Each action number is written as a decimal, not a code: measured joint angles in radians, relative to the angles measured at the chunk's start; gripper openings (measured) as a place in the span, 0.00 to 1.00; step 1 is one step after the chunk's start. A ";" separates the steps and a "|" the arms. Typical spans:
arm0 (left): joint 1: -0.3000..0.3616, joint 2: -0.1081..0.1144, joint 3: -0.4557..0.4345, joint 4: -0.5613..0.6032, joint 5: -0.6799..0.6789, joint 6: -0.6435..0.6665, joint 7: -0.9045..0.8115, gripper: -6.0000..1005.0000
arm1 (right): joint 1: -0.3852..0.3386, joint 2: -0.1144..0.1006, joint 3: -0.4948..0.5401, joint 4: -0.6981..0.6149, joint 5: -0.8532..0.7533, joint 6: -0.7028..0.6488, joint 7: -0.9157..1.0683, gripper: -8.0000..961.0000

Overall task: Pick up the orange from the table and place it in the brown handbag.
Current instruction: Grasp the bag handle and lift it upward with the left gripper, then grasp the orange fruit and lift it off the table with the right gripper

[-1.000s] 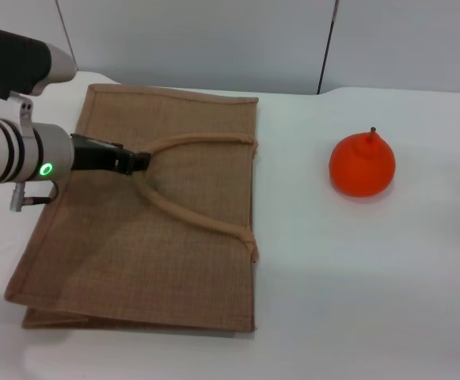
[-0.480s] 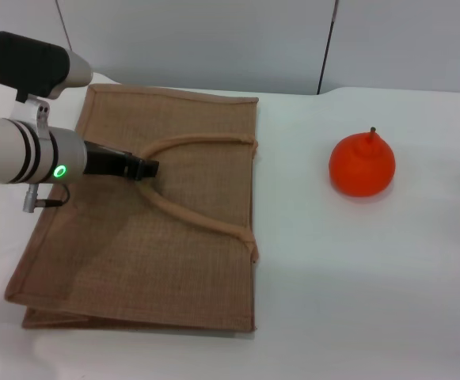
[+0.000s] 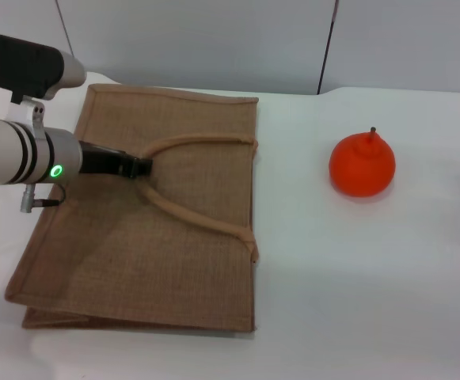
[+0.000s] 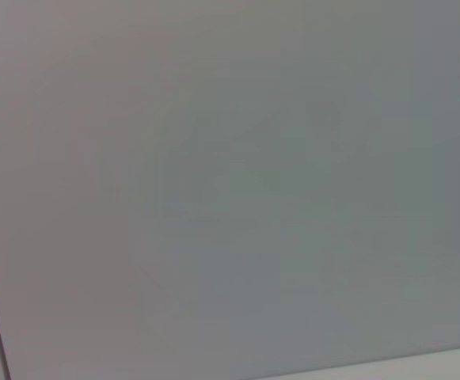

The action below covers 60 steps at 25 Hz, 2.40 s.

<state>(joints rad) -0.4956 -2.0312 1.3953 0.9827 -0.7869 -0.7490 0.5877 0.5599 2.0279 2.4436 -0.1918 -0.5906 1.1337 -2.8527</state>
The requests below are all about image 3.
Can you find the brown jute handbag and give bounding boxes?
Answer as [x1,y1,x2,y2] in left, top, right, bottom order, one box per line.
[4,82,260,333]

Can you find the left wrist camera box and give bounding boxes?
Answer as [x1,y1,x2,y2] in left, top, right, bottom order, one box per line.
[0,33,87,131]

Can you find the orange fruit with stem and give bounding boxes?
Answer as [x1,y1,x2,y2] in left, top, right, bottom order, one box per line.
[328,126,396,198]

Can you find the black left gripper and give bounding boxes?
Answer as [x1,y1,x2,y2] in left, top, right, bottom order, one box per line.
[78,140,154,180]

